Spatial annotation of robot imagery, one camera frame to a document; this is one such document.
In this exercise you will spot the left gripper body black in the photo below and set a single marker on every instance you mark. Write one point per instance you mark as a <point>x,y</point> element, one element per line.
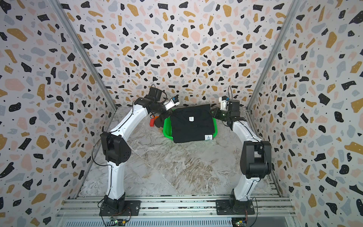
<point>160,109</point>

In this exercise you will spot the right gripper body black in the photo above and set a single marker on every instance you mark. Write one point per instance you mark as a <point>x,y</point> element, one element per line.
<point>223,115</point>

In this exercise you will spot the black t-shirt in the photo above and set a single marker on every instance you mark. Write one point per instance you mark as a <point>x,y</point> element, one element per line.
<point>192,124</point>

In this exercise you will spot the green plastic basket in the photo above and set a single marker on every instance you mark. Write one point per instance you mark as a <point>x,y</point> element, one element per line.
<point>167,130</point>

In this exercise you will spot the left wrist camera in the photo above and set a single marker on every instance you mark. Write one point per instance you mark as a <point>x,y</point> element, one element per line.
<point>174,101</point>

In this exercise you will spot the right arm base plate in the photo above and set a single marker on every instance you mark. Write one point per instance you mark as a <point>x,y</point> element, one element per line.
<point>234,207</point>

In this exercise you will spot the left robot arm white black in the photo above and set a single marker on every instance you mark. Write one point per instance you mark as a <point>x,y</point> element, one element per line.
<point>117,152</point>

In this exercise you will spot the aluminium rail frame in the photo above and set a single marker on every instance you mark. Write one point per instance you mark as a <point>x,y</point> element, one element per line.
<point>179,211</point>

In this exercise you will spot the red block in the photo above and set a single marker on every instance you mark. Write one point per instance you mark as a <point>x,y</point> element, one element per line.
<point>152,122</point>

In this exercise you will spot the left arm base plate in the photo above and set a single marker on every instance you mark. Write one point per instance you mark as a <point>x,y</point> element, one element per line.
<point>119,208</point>

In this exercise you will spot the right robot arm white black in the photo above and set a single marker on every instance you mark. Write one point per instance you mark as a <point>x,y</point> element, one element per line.
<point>255,162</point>

